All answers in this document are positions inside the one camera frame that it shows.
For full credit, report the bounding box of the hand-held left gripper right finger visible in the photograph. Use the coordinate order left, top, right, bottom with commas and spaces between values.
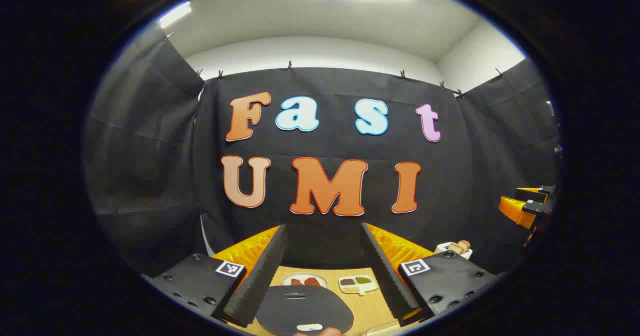
360, 222, 501, 327

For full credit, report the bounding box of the black silver rice cooker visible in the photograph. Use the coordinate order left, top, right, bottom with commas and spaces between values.
255, 285, 355, 336

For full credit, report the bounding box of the white round plate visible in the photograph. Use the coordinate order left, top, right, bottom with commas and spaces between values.
281, 272, 329, 289

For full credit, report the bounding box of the white toaster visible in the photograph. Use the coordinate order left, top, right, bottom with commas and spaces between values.
434, 240, 473, 260

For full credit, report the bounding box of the white divided bean dish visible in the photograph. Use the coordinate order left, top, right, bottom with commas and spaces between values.
338, 275, 378, 295

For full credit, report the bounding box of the ceiling light panel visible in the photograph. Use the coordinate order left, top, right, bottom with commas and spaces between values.
159, 0, 193, 28

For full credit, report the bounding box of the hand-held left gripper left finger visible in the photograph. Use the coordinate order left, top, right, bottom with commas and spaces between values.
142, 225, 289, 328

